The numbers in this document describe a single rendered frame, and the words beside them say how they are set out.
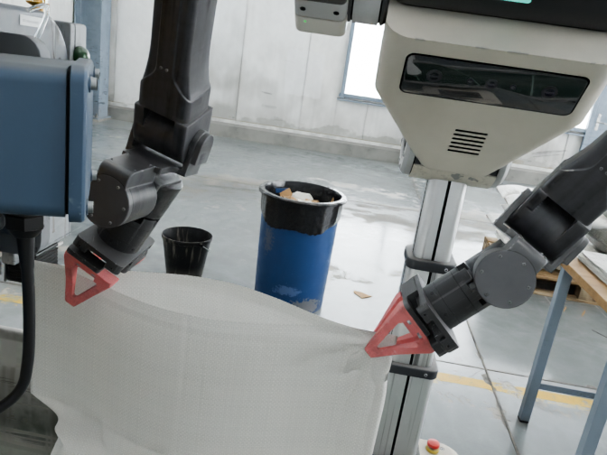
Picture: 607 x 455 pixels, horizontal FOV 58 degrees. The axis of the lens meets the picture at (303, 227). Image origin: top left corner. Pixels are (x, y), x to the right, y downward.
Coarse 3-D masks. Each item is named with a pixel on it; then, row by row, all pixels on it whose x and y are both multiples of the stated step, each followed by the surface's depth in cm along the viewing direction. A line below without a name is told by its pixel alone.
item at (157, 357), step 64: (64, 320) 73; (128, 320) 67; (192, 320) 64; (256, 320) 74; (320, 320) 68; (64, 384) 76; (128, 384) 69; (192, 384) 66; (256, 384) 66; (320, 384) 68; (384, 384) 68; (64, 448) 71; (128, 448) 71; (192, 448) 69; (256, 448) 69; (320, 448) 71
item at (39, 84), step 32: (0, 64) 29; (32, 64) 30; (64, 64) 33; (0, 96) 29; (32, 96) 30; (64, 96) 30; (0, 128) 30; (32, 128) 30; (64, 128) 31; (0, 160) 30; (32, 160) 31; (64, 160) 31; (0, 192) 31; (32, 192) 31; (64, 192) 32; (32, 224) 35
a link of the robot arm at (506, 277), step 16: (528, 192) 61; (512, 208) 61; (496, 224) 61; (512, 240) 56; (480, 256) 58; (496, 256) 54; (512, 256) 53; (528, 256) 53; (544, 256) 54; (560, 256) 59; (480, 272) 54; (496, 272) 54; (512, 272) 53; (528, 272) 53; (480, 288) 54; (496, 288) 54; (512, 288) 53; (528, 288) 53; (496, 304) 54; (512, 304) 53
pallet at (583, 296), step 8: (488, 240) 445; (496, 240) 448; (544, 272) 386; (544, 280) 413; (552, 280) 378; (536, 288) 388; (576, 288) 384; (552, 296) 381; (568, 296) 382; (576, 296) 382; (584, 296) 378
